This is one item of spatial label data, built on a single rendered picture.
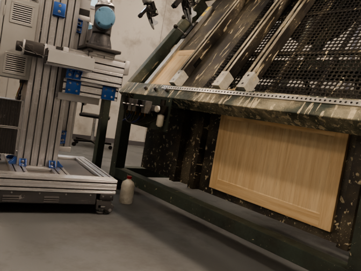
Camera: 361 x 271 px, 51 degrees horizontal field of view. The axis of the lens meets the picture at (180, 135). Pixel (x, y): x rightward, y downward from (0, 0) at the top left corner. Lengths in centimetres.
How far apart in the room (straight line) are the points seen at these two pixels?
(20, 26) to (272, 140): 164
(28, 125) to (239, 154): 136
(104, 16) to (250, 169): 127
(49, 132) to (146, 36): 461
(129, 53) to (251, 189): 482
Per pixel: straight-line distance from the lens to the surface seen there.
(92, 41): 247
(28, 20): 252
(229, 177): 249
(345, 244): 202
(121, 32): 678
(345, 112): 180
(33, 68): 255
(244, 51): 252
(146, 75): 329
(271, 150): 228
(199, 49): 286
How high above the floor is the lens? 72
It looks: 3 degrees down
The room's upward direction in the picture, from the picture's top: 9 degrees clockwise
